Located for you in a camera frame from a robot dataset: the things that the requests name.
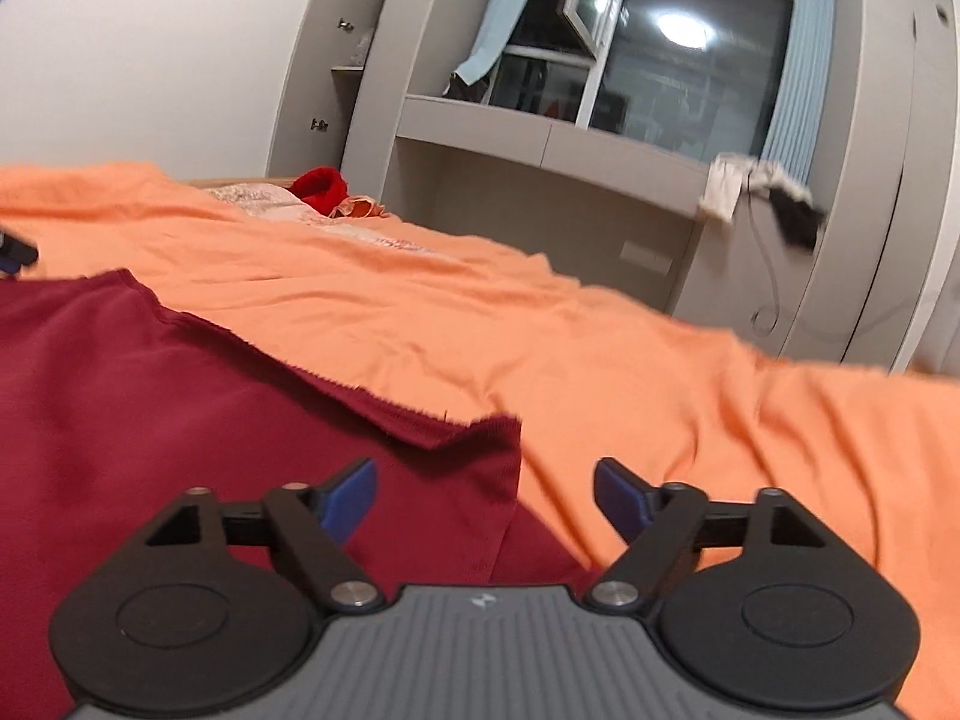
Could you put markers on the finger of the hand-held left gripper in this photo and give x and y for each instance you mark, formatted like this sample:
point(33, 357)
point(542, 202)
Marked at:
point(13, 253)

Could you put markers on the bright red cloth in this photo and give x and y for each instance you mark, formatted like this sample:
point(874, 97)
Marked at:
point(321, 189)

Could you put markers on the white wall socket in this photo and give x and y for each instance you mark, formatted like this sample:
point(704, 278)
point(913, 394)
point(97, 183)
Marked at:
point(646, 256)

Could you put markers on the window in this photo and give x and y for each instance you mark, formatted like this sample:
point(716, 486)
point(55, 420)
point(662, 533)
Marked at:
point(675, 60)

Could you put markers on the pink patterned sheet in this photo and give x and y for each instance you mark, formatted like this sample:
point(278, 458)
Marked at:
point(259, 199)

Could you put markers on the dark red sweater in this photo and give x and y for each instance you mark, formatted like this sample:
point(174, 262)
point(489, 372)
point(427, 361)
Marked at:
point(150, 427)

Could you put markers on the black cloth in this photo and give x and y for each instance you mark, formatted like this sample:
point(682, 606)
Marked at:
point(799, 219)

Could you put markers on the white cloth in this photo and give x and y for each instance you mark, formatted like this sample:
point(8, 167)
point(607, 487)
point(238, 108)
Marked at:
point(724, 184)

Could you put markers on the orange patterned cloth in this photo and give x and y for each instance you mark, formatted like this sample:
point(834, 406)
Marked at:
point(364, 207)

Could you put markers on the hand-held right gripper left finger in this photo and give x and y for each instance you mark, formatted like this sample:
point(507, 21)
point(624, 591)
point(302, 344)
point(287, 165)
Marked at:
point(346, 499)

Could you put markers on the grey wardrobe door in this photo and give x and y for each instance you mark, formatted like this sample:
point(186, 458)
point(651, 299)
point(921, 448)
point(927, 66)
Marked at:
point(322, 52)

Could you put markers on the orange duvet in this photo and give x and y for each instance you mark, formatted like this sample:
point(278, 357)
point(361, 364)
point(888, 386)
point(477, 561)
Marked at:
point(600, 345)

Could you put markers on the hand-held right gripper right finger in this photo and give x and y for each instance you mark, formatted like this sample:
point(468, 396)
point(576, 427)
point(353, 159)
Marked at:
point(621, 499)

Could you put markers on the light blue curtain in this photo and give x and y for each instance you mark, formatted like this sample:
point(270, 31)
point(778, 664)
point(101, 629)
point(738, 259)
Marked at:
point(799, 67)
point(502, 7)

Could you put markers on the grey wardrobe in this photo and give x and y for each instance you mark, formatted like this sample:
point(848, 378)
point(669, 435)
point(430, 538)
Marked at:
point(862, 165)

